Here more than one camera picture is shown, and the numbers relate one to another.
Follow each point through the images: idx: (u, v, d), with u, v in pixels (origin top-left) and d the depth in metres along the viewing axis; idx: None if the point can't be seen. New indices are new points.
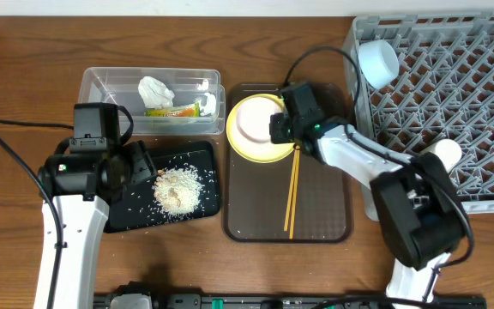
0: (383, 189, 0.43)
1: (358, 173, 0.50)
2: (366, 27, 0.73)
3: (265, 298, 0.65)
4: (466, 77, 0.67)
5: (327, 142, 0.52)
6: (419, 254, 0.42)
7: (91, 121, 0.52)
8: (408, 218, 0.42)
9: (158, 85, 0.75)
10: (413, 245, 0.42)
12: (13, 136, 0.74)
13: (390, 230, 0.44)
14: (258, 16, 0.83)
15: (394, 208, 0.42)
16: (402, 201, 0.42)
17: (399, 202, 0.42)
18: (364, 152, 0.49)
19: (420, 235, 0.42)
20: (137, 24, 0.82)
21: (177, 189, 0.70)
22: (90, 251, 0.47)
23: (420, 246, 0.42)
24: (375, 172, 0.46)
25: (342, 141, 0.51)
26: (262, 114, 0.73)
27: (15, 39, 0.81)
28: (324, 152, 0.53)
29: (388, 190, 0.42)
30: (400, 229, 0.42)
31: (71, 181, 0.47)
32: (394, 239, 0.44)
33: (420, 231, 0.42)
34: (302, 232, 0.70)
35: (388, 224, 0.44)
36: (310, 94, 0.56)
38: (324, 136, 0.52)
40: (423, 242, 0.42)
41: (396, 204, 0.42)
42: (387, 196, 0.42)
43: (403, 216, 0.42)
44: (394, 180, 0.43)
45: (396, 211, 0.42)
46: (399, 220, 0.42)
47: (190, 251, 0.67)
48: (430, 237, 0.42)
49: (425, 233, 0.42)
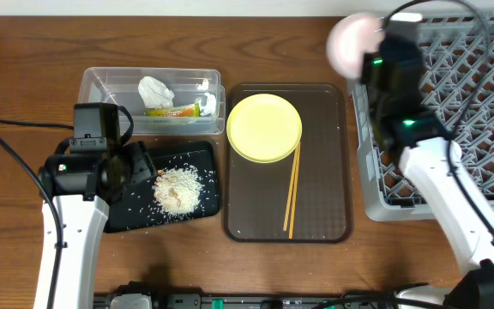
0: (484, 287, 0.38)
1: (441, 214, 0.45)
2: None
3: (265, 298, 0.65)
4: (466, 77, 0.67)
5: (421, 155, 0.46)
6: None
7: (91, 121, 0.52)
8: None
9: (158, 85, 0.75)
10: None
12: (13, 136, 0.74)
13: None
14: (258, 16, 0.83)
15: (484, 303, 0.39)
16: None
17: (493, 303, 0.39)
18: (472, 212, 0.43)
19: None
20: (138, 24, 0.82)
21: (177, 188, 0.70)
22: (90, 251, 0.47)
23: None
24: (472, 245, 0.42)
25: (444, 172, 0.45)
26: (265, 114, 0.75)
27: (15, 39, 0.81)
28: (404, 159, 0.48)
29: (491, 290, 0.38)
30: None
31: (72, 181, 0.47)
32: None
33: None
34: (302, 232, 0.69)
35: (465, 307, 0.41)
36: (410, 61, 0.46)
38: (418, 148, 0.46)
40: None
41: (490, 304, 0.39)
42: (485, 294, 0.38)
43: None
44: None
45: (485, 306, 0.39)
46: None
47: (190, 251, 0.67)
48: None
49: None
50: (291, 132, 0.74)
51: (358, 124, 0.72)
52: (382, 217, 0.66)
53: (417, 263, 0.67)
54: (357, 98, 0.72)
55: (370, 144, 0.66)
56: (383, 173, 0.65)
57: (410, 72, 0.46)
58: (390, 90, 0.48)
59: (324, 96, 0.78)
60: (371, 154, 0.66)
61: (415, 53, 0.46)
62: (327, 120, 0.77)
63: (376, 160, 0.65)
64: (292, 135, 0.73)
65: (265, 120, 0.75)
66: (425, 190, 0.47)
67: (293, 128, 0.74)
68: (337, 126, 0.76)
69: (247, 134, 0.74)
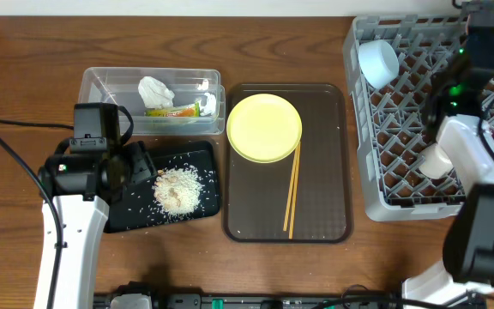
0: (484, 196, 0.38)
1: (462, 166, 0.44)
2: (366, 27, 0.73)
3: (265, 299, 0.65)
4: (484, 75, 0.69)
5: (454, 120, 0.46)
6: (468, 272, 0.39)
7: (91, 121, 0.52)
8: (488, 234, 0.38)
9: (158, 85, 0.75)
10: (471, 260, 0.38)
12: (13, 136, 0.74)
13: (460, 236, 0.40)
14: (258, 15, 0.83)
15: (481, 217, 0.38)
16: None
17: (490, 215, 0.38)
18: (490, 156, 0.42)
19: (485, 258, 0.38)
20: (137, 24, 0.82)
21: (177, 189, 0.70)
22: (90, 251, 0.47)
23: (478, 265, 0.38)
24: (482, 177, 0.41)
25: (471, 130, 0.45)
26: (266, 114, 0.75)
27: (15, 39, 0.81)
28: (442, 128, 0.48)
29: (490, 200, 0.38)
30: (472, 242, 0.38)
31: (72, 182, 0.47)
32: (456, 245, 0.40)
33: (490, 254, 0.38)
34: (302, 232, 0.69)
35: (462, 229, 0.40)
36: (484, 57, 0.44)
38: (455, 119, 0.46)
40: (484, 263, 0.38)
41: (485, 218, 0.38)
42: (484, 202, 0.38)
43: (484, 230, 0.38)
44: None
45: (483, 221, 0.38)
46: (476, 232, 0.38)
47: (190, 251, 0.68)
48: None
49: None
50: (291, 131, 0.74)
51: (358, 124, 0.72)
52: (383, 217, 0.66)
53: (418, 263, 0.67)
54: (357, 98, 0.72)
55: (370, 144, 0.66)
56: (383, 173, 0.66)
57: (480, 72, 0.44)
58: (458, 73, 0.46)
59: (324, 96, 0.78)
60: (371, 154, 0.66)
61: None
62: (327, 120, 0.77)
63: (376, 160, 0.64)
64: (292, 135, 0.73)
65: (265, 120, 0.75)
66: (450, 149, 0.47)
67: (293, 128, 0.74)
68: (337, 126, 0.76)
69: (247, 134, 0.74)
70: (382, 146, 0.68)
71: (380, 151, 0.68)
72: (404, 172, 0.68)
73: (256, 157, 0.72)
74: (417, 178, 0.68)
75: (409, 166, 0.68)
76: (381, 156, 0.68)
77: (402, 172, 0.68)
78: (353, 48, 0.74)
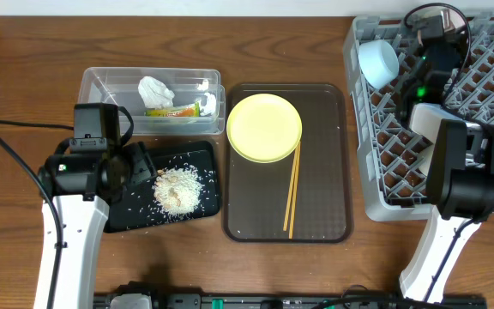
0: (452, 125, 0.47)
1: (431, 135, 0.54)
2: (366, 27, 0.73)
3: (265, 299, 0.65)
4: (487, 77, 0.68)
5: (420, 104, 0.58)
6: (448, 195, 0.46)
7: (92, 121, 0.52)
8: (459, 157, 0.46)
9: (158, 85, 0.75)
10: (448, 184, 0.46)
12: (12, 136, 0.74)
13: (437, 166, 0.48)
14: (258, 16, 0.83)
15: (451, 142, 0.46)
16: (463, 142, 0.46)
17: (458, 140, 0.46)
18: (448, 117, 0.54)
19: (459, 179, 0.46)
20: (137, 24, 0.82)
21: (177, 188, 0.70)
22: (90, 251, 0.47)
23: (454, 186, 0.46)
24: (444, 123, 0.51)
25: (436, 107, 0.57)
26: (267, 113, 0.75)
27: (15, 39, 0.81)
28: (414, 114, 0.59)
29: (456, 128, 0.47)
30: (447, 164, 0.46)
31: (71, 181, 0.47)
32: (436, 177, 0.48)
33: (461, 176, 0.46)
34: (302, 232, 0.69)
35: (438, 160, 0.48)
36: (444, 67, 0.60)
38: (420, 103, 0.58)
40: (458, 184, 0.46)
41: (455, 142, 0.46)
42: (451, 130, 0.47)
43: (454, 154, 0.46)
44: (464, 124, 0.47)
45: (453, 145, 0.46)
46: (448, 154, 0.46)
47: (190, 251, 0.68)
48: (468, 184, 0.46)
49: (466, 181, 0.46)
50: (291, 131, 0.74)
51: (359, 123, 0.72)
52: (383, 218, 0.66)
53: None
54: (357, 97, 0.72)
55: (370, 145, 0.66)
56: (383, 173, 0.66)
57: (440, 74, 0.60)
58: (422, 77, 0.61)
59: (324, 96, 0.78)
60: (371, 154, 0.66)
61: (454, 59, 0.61)
62: (327, 120, 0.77)
63: (376, 160, 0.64)
64: (291, 134, 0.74)
65: (266, 120, 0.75)
66: (421, 125, 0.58)
67: (293, 128, 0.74)
68: (337, 126, 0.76)
69: (247, 134, 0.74)
70: (382, 146, 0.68)
71: (380, 151, 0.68)
72: (404, 172, 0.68)
73: (250, 153, 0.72)
74: (417, 178, 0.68)
75: (408, 166, 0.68)
76: (381, 156, 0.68)
77: (403, 172, 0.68)
78: (353, 48, 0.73)
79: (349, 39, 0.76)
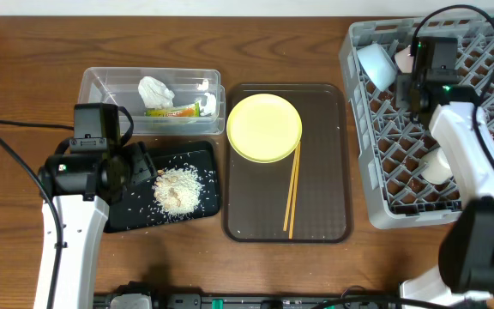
0: (480, 213, 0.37)
1: (461, 168, 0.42)
2: (362, 33, 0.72)
3: (265, 298, 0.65)
4: (485, 79, 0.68)
5: (448, 112, 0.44)
6: (466, 286, 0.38)
7: (92, 121, 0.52)
8: (484, 251, 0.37)
9: (158, 85, 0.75)
10: (467, 275, 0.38)
12: (12, 136, 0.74)
13: (455, 251, 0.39)
14: (258, 16, 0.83)
15: (478, 232, 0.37)
16: (492, 232, 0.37)
17: (488, 230, 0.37)
18: (484, 158, 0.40)
19: (483, 272, 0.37)
20: (137, 24, 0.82)
21: (177, 188, 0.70)
22: (90, 251, 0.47)
23: (474, 281, 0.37)
24: (479, 187, 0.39)
25: (466, 126, 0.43)
26: (266, 113, 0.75)
27: (15, 39, 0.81)
28: (437, 123, 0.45)
29: (485, 215, 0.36)
30: (469, 257, 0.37)
31: (72, 181, 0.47)
32: (454, 258, 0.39)
33: (487, 268, 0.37)
34: (302, 232, 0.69)
35: (458, 242, 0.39)
36: (452, 48, 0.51)
38: (447, 106, 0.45)
40: (479, 277, 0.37)
41: (484, 233, 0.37)
42: (480, 217, 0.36)
43: (482, 246, 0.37)
44: None
45: (479, 235, 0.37)
46: (472, 247, 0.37)
47: (190, 251, 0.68)
48: (492, 277, 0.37)
49: (491, 274, 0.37)
50: (291, 132, 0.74)
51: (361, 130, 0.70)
52: (386, 225, 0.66)
53: (418, 262, 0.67)
54: (357, 106, 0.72)
55: (371, 152, 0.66)
56: (386, 180, 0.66)
57: (446, 48, 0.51)
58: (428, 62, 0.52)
59: (324, 96, 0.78)
60: (373, 162, 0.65)
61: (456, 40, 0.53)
62: (327, 120, 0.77)
63: (378, 168, 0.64)
64: (291, 134, 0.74)
65: (266, 124, 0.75)
66: (445, 142, 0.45)
67: (293, 128, 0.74)
68: (337, 126, 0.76)
69: (247, 135, 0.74)
70: (384, 154, 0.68)
71: (382, 158, 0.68)
72: (406, 178, 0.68)
73: (243, 147, 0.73)
74: (419, 184, 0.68)
75: (411, 172, 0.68)
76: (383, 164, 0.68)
77: (406, 178, 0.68)
78: (350, 55, 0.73)
79: (344, 45, 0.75)
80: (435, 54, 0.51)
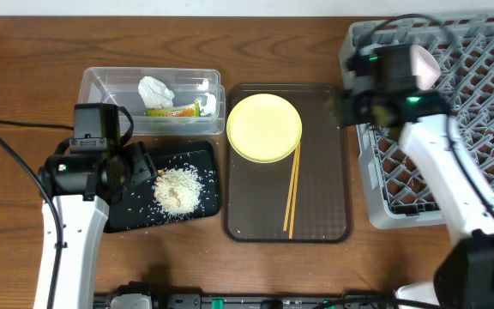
0: (474, 254, 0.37)
1: (443, 195, 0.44)
2: (362, 33, 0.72)
3: (265, 298, 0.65)
4: (486, 79, 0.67)
5: (421, 130, 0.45)
6: None
7: (92, 121, 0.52)
8: (485, 288, 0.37)
9: (158, 85, 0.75)
10: None
12: (12, 136, 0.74)
13: (454, 288, 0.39)
14: (258, 16, 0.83)
15: (475, 272, 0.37)
16: (489, 268, 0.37)
17: (484, 270, 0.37)
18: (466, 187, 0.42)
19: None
20: (137, 24, 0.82)
21: (177, 188, 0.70)
22: (90, 251, 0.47)
23: None
24: (466, 220, 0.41)
25: (442, 146, 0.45)
26: (266, 113, 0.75)
27: (15, 39, 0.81)
28: (411, 140, 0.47)
29: (479, 257, 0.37)
30: (470, 297, 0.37)
31: (72, 182, 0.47)
32: (452, 295, 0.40)
33: (488, 305, 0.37)
34: (302, 232, 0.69)
35: (455, 280, 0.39)
36: (407, 55, 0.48)
38: (417, 123, 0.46)
40: None
41: (480, 273, 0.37)
42: (474, 259, 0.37)
43: (481, 286, 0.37)
44: (490, 247, 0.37)
45: (478, 275, 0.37)
46: (472, 287, 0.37)
47: (190, 251, 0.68)
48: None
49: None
50: (291, 132, 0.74)
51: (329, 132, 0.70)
52: (386, 225, 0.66)
53: (418, 262, 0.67)
54: None
55: (371, 152, 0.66)
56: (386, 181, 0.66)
57: (400, 58, 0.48)
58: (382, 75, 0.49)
59: (324, 96, 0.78)
60: (373, 162, 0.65)
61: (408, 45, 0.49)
62: (327, 120, 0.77)
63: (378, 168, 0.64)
64: (291, 135, 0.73)
65: (266, 124, 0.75)
66: (422, 164, 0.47)
67: (293, 128, 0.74)
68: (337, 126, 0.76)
69: (247, 135, 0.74)
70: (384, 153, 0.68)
71: (382, 158, 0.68)
72: (407, 178, 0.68)
73: (244, 149, 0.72)
74: (419, 184, 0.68)
75: (411, 172, 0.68)
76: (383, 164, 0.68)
77: (406, 178, 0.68)
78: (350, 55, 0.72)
79: (344, 45, 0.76)
80: (389, 68, 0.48)
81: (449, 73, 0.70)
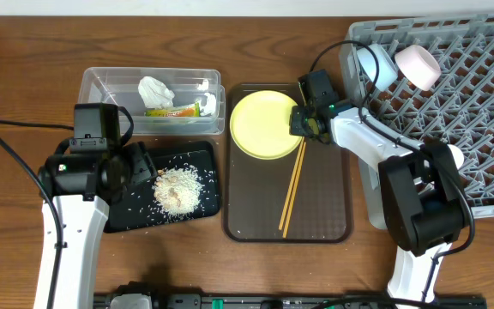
0: (391, 172, 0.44)
1: (369, 157, 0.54)
2: (362, 33, 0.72)
3: (265, 298, 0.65)
4: (486, 79, 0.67)
5: (340, 121, 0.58)
6: (418, 239, 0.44)
7: (92, 121, 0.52)
8: (412, 202, 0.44)
9: (158, 85, 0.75)
10: (412, 230, 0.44)
12: (12, 136, 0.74)
13: (393, 216, 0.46)
14: (258, 16, 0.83)
15: (399, 189, 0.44)
16: (407, 182, 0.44)
17: (404, 185, 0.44)
18: (377, 136, 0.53)
19: (421, 221, 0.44)
20: (137, 24, 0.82)
21: (177, 189, 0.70)
22: (90, 251, 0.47)
23: (420, 232, 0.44)
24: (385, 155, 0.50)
25: (355, 123, 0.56)
26: (266, 113, 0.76)
27: (15, 39, 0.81)
28: (335, 130, 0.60)
29: (396, 173, 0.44)
30: (404, 213, 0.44)
31: (72, 181, 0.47)
32: (395, 222, 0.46)
33: (422, 216, 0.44)
34: (301, 232, 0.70)
35: (392, 205, 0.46)
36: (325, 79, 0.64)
38: (338, 117, 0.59)
40: (422, 227, 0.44)
41: (403, 187, 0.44)
42: (393, 178, 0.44)
43: (408, 199, 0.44)
44: (403, 165, 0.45)
45: (401, 191, 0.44)
46: (402, 203, 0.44)
47: (190, 251, 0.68)
48: (430, 222, 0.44)
49: (427, 219, 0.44)
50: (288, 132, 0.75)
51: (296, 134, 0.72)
52: (385, 225, 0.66)
53: None
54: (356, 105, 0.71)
55: None
56: None
57: (318, 83, 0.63)
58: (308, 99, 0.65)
59: None
60: None
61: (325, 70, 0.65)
62: None
63: None
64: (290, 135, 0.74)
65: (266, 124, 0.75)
66: (350, 141, 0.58)
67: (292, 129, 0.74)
68: None
69: (253, 134, 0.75)
70: None
71: None
72: None
73: (259, 153, 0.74)
74: None
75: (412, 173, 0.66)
76: None
77: None
78: (350, 55, 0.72)
79: (344, 45, 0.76)
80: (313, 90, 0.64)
81: (449, 74, 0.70)
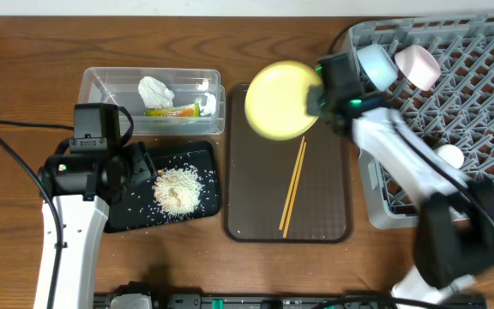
0: (432, 213, 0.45)
1: (399, 173, 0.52)
2: (363, 33, 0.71)
3: (265, 299, 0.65)
4: (486, 79, 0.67)
5: (367, 124, 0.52)
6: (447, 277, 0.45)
7: (91, 121, 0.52)
8: (449, 244, 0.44)
9: (158, 85, 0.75)
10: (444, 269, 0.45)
12: (12, 136, 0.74)
13: (427, 250, 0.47)
14: (258, 15, 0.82)
15: (438, 229, 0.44)
16: (448, 224, 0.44)
17: (444, 226, 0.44)
18: (414, 157, 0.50)
19: (457, 262, 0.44)
20: (137, 24, 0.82)
21: (177, 189, 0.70)
22: (90, 251, 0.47)
23: (453, 273, 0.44)
24: (424, 184, 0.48)
25: (387, 130, 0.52)
26: None
27: (15, 39, 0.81)
28: (360, 132, 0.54)
29: (436, 214, 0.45)
30: (440, 252, 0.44)
31: (72, 181, 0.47)
32: (429, 255, 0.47)
33: (459, 258, 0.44)
34: (301, 232, 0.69)
35: (429, 240, 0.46)
36: (348, 66, 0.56)
38: (366, 119, 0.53)
40: (456, 269, 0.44)
41: (443, 227, 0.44)
42: (434, 218, 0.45)
43: (448, 241, 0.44)
44: (445, 206, 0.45)
45: (441, 232, 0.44)
46: (440, 245, 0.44)
47: (190, 251, 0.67)
48: (466, 264, 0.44)
49: (464, 261, 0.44)
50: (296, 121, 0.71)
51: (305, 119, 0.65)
52: (385, 225, 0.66)
53: None
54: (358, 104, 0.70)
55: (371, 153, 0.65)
56: (386, 181, 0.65)
57: (341, 70, 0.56)
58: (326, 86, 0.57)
59: None
60: (374, 163, 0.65)
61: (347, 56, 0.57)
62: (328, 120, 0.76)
63: (378, 168, 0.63)
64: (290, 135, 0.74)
65: None
66: (376, 151, 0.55)
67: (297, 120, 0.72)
68: None
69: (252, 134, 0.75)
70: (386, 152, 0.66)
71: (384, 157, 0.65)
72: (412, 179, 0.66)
73: (298, 130, 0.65)
74: None
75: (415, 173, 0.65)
76: None
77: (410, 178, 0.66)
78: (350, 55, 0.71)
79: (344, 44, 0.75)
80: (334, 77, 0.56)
81: (449, 74, 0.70)
